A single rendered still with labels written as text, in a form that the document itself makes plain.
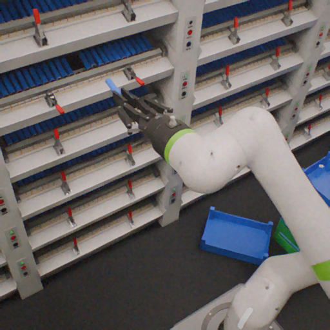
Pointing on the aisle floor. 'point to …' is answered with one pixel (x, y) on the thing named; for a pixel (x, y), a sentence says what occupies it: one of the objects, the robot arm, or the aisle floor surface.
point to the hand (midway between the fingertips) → (124, 98)
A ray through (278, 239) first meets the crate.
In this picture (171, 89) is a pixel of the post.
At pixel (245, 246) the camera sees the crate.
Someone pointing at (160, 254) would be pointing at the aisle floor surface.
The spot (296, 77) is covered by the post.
